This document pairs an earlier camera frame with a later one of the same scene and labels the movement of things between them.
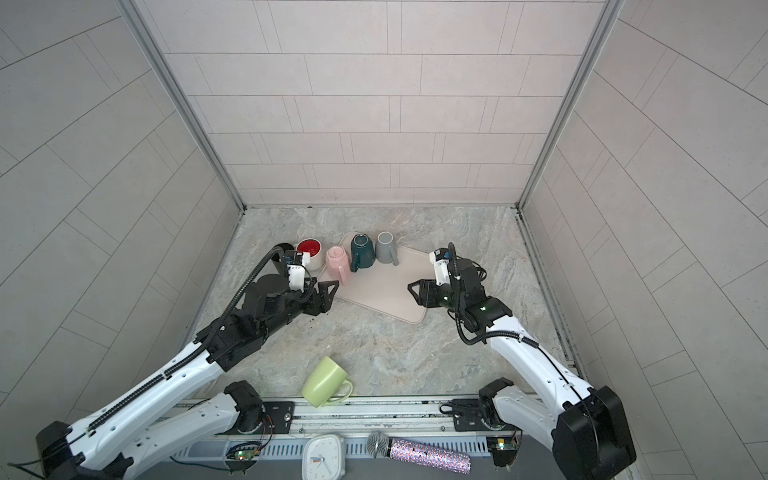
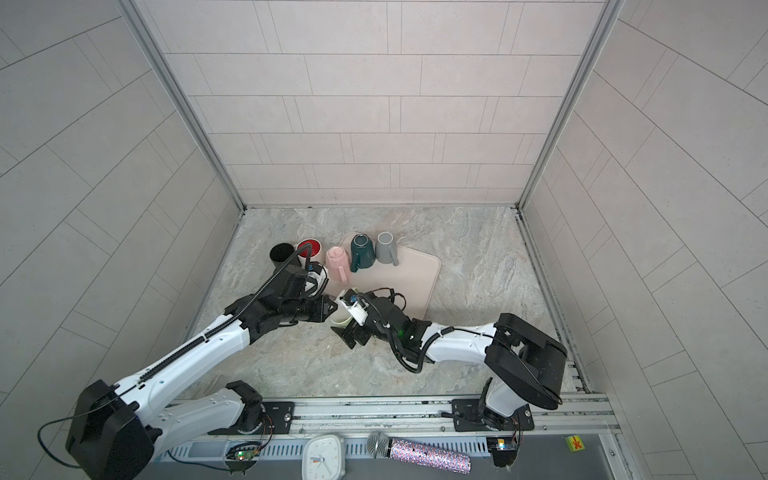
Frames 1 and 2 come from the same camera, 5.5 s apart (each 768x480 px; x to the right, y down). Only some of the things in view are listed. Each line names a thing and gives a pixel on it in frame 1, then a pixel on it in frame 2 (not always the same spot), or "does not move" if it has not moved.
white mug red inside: x=314 y=248 does not move
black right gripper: x=428 y=288 → x=355 y=330
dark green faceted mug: x=362 y=252 does not move
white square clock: x=323 y=457 does not move
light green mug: x=326 y=382 → x=342 y=315
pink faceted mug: x=338 y=264 does not move
